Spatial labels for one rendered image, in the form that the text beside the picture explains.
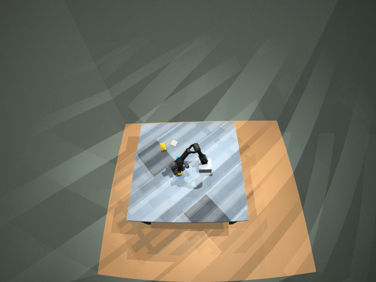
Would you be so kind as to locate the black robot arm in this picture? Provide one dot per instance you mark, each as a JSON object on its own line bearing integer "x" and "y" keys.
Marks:
{"x": 179, "y": 162}

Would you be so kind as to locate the yellow rectangular block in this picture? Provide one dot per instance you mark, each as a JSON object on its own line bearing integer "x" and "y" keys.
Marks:
{"x": 163, "y": 147}

